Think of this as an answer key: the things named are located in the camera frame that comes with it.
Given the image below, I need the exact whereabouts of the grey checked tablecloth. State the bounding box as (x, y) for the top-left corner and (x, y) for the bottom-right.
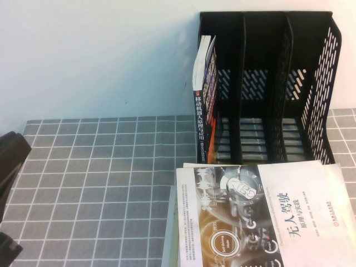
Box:
(0, 107), (356, 267)

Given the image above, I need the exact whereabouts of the pale green book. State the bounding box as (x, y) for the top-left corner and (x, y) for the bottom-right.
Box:
(161, 185), (179, 267)

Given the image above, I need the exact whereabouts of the black mesh book stand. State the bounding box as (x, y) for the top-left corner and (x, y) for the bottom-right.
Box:
(196, 11), (342, 165)

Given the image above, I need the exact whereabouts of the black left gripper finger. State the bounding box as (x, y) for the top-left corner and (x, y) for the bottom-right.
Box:
(0, 230), (24, 267)
(0, 132), (32, 221)

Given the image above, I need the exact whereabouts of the dark mobile robot book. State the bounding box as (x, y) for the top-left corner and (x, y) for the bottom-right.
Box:
(192, 34), (221, 165)

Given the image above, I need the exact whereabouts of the white self-driving book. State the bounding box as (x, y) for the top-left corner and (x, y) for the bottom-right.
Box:
(175, 160), (356, 267)

